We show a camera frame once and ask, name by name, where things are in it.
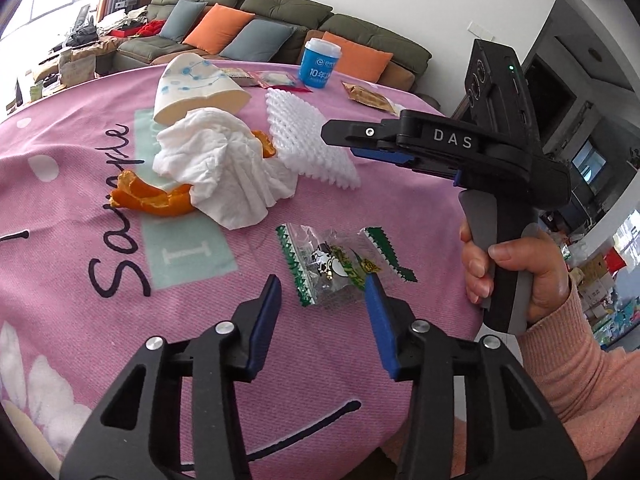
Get clear green-edged candy wrapper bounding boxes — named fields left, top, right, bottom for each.
left=276, top=223, right=418, bottom=309

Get white foam fruit net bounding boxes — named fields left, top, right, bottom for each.
left=265, top=89, right=361, bottom=190

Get crushed white paper cup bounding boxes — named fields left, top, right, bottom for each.
left=153, top=53, right=252, bottom=126

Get pink sleeved right forearm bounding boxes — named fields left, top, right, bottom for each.
left=518, top=290, right=639, bottom=479

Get right hand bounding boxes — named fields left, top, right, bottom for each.
left=459, top=220, right=572, bottom=324

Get brown kraft snack packet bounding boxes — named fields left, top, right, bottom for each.
left=342, top=81, right=397, bottom=116

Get orange cushion right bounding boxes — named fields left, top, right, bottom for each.
left=322, top=32, right=393, bottom=82

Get orange cushion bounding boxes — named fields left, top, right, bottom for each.
left=183, top=3, right=255, bottom=54
left=322, top=32, right=393, bottom=82

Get pink floral tablecloth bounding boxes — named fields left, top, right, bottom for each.
left=1, top=67, right=480, bottom=479

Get blue lidded paper cup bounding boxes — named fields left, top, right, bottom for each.
left=298, top=38, right=342, bottom=89

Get orange peel small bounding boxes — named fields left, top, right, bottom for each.
left=252, top=130, right=277, bottom=158

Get orange peel large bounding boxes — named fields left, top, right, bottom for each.
left=110, top=170, right=195, bottom=218

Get red snack wrapper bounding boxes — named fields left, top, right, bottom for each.
left=252, top=70, right=310, bottom=92

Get white crumpled tissue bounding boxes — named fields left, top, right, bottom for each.
left=152, top=107, right=297, bottom=230

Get blue-grey cushion right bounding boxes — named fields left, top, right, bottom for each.
left=218, top=20, right=295, bottom=62

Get blue-grey cushion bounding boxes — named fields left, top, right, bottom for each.
left=218, top=20, right=295, bottom=62
left=158, top=0, right=206, bottom=42

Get tan snack wrapper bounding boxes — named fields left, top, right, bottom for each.
left=221, top=67, right=259, bottom=88

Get dark green sofa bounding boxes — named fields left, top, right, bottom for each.
left=112, top=0, right=433, bottom=94

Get orange cushion left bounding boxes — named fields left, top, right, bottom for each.
left=183, top=3, right=255, bottom=54

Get blue-grey cushion left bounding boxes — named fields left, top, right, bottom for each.
left=158, top=0, right=206, bottom=42

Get cluttered coffee table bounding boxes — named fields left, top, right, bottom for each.
left=1, top=50, right=60, bottom=118

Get brown paper bag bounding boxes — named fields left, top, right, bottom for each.
left=58, top=50, right=96, bottom=88

